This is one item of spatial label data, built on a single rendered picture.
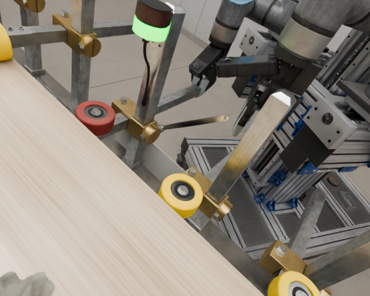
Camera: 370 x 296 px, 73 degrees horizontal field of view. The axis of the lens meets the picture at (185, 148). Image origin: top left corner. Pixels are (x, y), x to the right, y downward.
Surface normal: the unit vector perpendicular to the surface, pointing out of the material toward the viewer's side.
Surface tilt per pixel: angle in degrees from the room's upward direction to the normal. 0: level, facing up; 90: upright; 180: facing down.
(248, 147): 90
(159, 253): 0
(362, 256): 90
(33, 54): 90
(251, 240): 0
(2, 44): 75
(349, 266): 90
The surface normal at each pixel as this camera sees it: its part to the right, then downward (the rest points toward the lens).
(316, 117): -0.90, 0.00
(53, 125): 0.31, -0.68
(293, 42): -0.70, 0.31
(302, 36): -0.53, 0.45
